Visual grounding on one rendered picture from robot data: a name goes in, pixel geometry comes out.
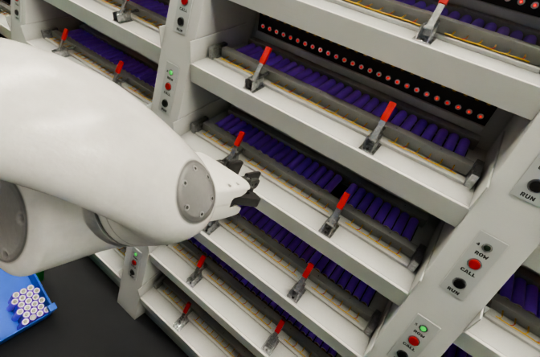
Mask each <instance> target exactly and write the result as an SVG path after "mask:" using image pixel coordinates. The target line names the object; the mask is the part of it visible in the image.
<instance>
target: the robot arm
mask: <svg viewBox="0 0 540 357"><path fill-rule="evenodd" d="M242 165H243V161H242V160H232V161H227V163H226V162H225V161H224V160H221V159H219V160H214V159H213V158H211V157H209V156H207V155H206V154H203V153H200V152H194V150H193V149H192V148H191V147H190V146H189V145H188V144H187V143H186V142H185V141H184V140H183V139H182V138H181V137H180V136H179V135H178V134H177V133H175V132H174V131H173V130H172V129H171V128H170V127H169V126H168V125H167V124H166V123H165V122H164V121H163V120H162V119H161V118H160V117H158V116H157V115H156V114H155V113H154V112H152V111H151V110H150V109H149V108H148V107H146V106H145V105H144V104H143V103H141V102H140V101H139V100H138V99H137V98H136V97H134V96H133V95H131V94H130V93H129V92H127V91H126V90H124V89H123V88H122V87H121V86H119V85H117V84H115V83H114V82H112V81H111V80H109V79H107V78H106V77H104V76H102V75H101V74H99V73H97V72H94V71H93V70H91V69H89V68H87V67H85V66H84V65H81V64H78V63H77V62H75V61H72V60H70V59H67V58H65V57H62V56H61V55H57V54H55V53H53V52H50V51H46V50H43V49H41V48H38V47H33V46H31V45H28V44H25V43H20V42H16V41H14V40H10V39H5V38H2V37H0V268H1V269H2V270H4V271H5V272H7V273H9V274H10V275H13V276H17V277H26V276H30V275H32V274H35V273H39V272H42V271H44V270H47V269H51V268H54V267H56V266H59V265H63V264H66V263H68V262H71V261H75V260H78V259H80V258H83V257H86V256H90V255H92V254H95V253H98V252H102V251H105V250H109V249H113V248H122V247H133V246H158V245H168V244H175V243H179V242H182V241H184V240H188V239H190V238H191V237H193V236H195V235H197V234H198V233H200V232H201V231H202V230H203V229H204V228H205V227H206V226H207V224H208V223H209V221H214V220H220V219H224V218H227V217H230V216H233V215H236V214H238V213H239V212H240V210H241V207H239V206H238V205H241V206H249V207H257V206H258V204H259V202H260V197H259V196H258V195H257V194H256V193H255V192H253V191H254V189H256V188H257V187H258V185H259V183H260V180H259V177H260V175H261V172H259V171H253V172H248V173H246V174H245V175H244V176H239V175H238V174H239V172H240V169H241V167H242Z"/></svg>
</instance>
